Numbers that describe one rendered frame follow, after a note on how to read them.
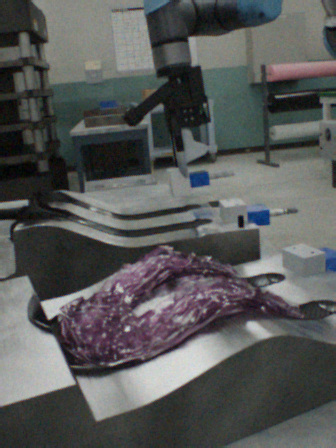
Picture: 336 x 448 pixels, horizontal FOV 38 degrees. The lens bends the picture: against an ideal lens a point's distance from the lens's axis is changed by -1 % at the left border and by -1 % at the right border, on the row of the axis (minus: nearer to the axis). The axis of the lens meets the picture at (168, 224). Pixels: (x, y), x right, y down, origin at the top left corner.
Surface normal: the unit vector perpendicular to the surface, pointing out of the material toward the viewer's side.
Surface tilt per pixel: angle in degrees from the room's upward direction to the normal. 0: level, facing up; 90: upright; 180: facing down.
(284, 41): 90
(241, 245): 90
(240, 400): 90
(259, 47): 90
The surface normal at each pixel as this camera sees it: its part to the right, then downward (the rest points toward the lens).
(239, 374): 0.40, 0.22
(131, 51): 0.11, 0.26
